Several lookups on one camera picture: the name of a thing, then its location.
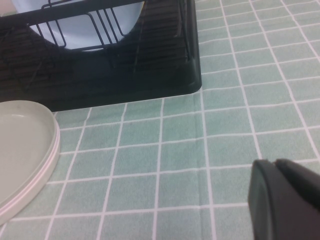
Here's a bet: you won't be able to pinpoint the light blue plate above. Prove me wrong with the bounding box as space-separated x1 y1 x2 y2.
11 0 146 52

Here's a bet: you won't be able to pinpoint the pale green plate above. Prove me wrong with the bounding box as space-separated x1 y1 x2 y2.
0 99 59 213

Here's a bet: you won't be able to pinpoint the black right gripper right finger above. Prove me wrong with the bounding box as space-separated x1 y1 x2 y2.
274 158 320 193

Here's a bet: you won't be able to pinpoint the green checkered tablecloth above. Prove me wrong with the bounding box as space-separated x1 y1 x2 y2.
0 0 320 240

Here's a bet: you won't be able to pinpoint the pink plate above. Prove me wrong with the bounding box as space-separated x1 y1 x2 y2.
0 124 60 216

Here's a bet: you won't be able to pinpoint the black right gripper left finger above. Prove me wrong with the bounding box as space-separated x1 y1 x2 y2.
247 159 320 240

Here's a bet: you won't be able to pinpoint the black wire dish rack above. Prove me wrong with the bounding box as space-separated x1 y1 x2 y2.
0 0 198 94

